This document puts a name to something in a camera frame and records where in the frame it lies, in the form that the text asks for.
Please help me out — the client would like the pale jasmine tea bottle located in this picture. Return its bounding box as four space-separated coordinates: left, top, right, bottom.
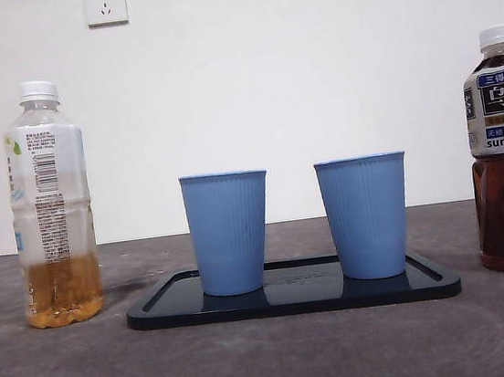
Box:
0 75 108 332

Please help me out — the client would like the blue ribbed plastic cup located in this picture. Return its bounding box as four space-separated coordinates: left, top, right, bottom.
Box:
177 166 282 301
312 149 421 286

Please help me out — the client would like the dark rectangular tray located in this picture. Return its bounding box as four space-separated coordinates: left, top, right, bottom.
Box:
121 237 464 337

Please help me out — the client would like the white wall socket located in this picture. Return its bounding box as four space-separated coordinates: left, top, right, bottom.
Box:
84 0 131 29

